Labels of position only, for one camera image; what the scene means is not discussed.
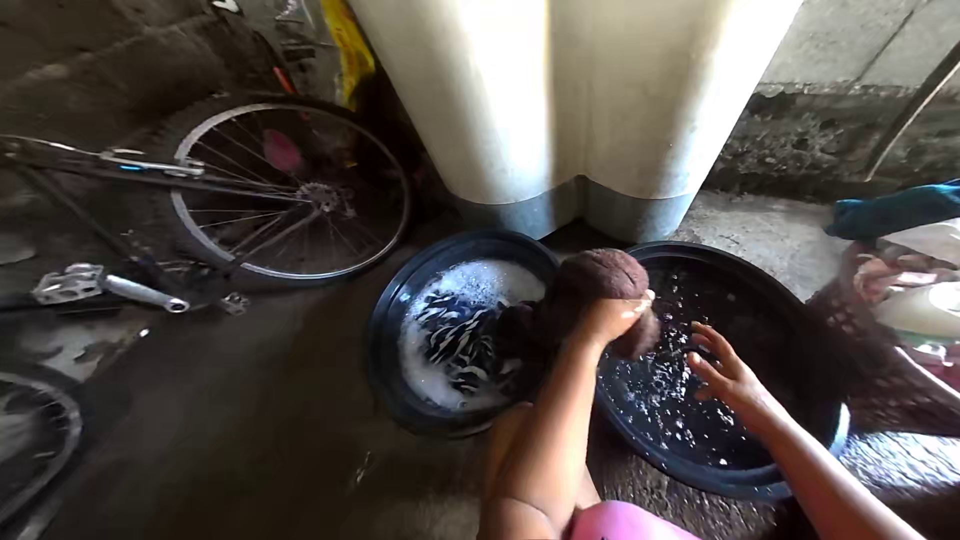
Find person's right hand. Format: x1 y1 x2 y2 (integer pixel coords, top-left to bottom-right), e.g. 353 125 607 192
686 321 789 438

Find person's left hand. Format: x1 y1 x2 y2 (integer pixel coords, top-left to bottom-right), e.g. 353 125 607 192
578 290 656 351

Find brown wet cloth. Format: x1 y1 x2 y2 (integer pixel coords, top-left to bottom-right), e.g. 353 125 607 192
498 248 661 376

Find person's right forearm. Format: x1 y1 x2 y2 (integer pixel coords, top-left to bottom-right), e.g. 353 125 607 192
756 405 928 540

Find person's left forearm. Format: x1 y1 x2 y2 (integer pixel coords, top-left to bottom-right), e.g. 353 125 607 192
480 330 606 540

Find large round black tub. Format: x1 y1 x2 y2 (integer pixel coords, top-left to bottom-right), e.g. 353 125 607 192
594 240 851 502

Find dark brown plastic basket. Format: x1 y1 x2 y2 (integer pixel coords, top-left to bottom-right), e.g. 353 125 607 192
806 240 960 438

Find person's body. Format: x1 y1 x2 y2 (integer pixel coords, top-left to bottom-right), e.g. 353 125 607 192
567 501 702 540

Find striped dark cloth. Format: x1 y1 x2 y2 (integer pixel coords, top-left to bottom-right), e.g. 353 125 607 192
416 288 526 396

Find person's legs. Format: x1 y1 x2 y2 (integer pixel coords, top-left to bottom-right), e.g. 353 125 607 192
478 402 603 540

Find pile of assorted containers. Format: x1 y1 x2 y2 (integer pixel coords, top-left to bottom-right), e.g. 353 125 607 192
853 219 960 391

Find teal cloth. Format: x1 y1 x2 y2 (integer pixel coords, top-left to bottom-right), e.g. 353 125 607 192
825 178 960 241

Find cream and grey double pillar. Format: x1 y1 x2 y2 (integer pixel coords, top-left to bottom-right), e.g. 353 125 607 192
348 0 804 242

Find round black tub, soapy water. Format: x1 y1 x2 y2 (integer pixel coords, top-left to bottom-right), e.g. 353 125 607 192
366 229 561 439

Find long thin wooden stick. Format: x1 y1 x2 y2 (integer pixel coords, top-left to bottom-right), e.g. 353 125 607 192
864 41 960 183

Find bicycle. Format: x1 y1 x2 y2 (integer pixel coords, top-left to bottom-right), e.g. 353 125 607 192
0 92 412 529

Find yellow plastic bag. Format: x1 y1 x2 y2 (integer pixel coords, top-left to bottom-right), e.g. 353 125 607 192
320 0 376 110

